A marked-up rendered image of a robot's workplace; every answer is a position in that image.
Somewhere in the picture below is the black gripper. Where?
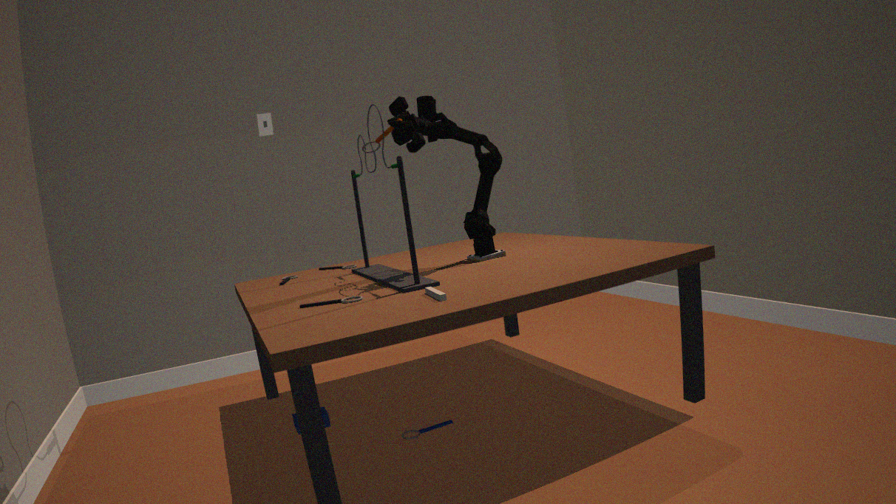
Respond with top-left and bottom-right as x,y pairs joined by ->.
388,96 -> 428,152

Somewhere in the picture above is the beige rectangular bar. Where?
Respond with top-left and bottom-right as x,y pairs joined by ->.
425,287 -> 447,301

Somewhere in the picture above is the orange bar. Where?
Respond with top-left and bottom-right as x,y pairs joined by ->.
362,126 -> 394,153

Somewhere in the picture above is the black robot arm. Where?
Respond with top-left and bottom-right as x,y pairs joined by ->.
417,96 -> 502,256

